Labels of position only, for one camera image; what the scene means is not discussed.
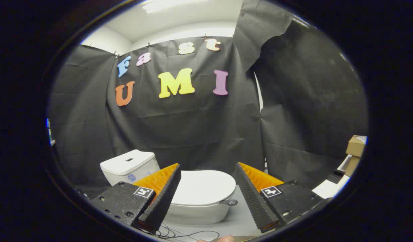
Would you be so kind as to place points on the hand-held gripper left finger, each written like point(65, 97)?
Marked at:
point(161, 198)

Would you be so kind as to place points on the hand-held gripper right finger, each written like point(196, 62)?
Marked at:
point(251, 196)

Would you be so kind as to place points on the white toilet tank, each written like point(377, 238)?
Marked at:
point(126, 164)

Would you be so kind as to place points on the white flat board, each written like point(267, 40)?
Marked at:
point(327, 190)

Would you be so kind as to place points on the black backdrop cloth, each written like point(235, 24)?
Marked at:
point(193, 127)

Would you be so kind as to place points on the brown cardboard box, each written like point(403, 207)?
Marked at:
point(355, 146)

